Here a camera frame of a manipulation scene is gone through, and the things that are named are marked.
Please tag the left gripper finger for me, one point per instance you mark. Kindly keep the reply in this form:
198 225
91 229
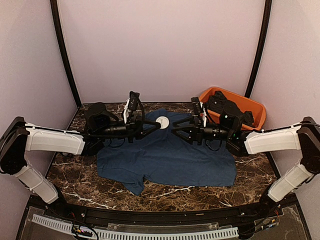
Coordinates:
148 129
150 122

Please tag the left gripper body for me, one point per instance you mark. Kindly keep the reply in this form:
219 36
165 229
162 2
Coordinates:
131 128

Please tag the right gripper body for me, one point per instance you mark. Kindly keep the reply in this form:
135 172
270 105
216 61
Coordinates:
199 133

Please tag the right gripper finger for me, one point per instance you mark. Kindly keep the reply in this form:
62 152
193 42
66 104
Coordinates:
183 135
186 120

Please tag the round yellow grey brooch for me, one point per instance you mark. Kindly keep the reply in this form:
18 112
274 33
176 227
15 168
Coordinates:
163 121

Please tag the blue t-shirt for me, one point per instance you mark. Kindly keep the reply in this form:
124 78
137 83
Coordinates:
164 158

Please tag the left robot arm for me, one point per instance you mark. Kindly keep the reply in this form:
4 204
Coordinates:
100 125

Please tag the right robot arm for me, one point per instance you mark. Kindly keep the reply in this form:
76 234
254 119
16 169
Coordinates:
303 136

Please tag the black clothing in basin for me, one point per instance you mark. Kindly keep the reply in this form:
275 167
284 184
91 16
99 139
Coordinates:
217 101

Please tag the orange plastic basin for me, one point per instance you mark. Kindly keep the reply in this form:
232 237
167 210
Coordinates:
245 104

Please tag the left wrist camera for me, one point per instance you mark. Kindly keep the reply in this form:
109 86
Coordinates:
131 105

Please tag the black front rail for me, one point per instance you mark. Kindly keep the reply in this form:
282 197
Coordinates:
237 216

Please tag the white slotted cable duct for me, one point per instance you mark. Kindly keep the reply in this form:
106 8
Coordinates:
113 231

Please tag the left black frame post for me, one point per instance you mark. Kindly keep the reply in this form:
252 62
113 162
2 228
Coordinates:
63 52

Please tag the black frame post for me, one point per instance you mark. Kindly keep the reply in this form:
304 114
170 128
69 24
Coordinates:
260 48
63 52

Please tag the right black frame post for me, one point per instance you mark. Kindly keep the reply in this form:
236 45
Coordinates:
260 48

